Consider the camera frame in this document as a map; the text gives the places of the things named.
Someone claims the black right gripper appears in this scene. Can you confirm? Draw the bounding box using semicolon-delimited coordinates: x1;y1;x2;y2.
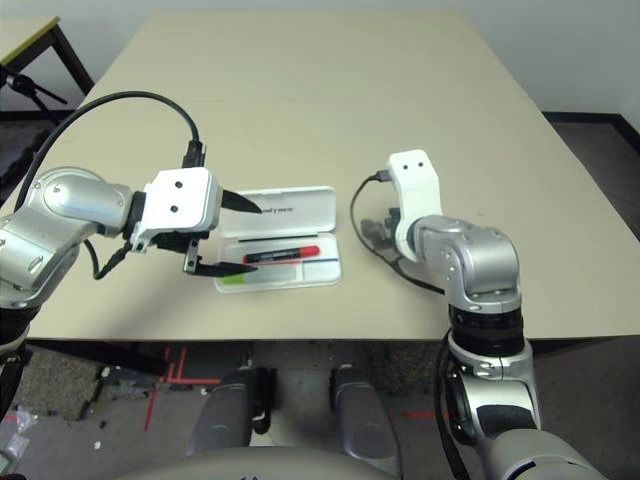
357;207;402;252

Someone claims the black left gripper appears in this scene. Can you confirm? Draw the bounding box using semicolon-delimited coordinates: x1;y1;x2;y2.
149;188;264;279

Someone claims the green capped highlighter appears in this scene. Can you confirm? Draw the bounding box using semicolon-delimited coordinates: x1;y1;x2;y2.
219;269;301;288

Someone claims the black marker with red cap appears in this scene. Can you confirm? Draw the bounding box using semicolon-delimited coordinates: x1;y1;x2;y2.
242;244;321;265

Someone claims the white plastic pencil case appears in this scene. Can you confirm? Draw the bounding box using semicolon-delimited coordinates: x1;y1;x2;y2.
213;186;344;295

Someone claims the grey robot left leg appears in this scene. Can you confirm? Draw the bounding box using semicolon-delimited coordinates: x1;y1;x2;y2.
187;367;256;459

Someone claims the grey robot leg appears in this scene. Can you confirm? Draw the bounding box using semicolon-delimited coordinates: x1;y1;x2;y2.
329;364;404;464
187;367;256;459

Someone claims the grey robot right leg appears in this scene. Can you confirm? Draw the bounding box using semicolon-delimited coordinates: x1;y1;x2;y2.
329;364;404;464

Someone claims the grey robot torso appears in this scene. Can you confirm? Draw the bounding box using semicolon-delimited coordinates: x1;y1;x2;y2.
117;444;401;480

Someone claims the black tripod stand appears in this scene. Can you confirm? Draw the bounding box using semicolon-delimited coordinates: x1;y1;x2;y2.
0;67;69;126

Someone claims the clear plastic bag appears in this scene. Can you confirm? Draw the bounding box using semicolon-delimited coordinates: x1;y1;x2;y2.
0;404;39;469

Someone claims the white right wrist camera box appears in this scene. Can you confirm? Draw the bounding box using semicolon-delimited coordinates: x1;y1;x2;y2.
387;148;444;264

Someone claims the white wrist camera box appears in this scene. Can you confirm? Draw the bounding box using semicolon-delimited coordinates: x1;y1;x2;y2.
387;148;444;264
132;167;224;251

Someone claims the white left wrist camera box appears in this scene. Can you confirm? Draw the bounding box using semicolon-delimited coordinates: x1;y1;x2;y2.
132;167;224;251

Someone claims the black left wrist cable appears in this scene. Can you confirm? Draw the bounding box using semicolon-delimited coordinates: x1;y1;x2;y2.
14;90;209;211

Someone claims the beige side table black frame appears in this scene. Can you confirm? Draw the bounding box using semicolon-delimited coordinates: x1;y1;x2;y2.
0;15;96;124

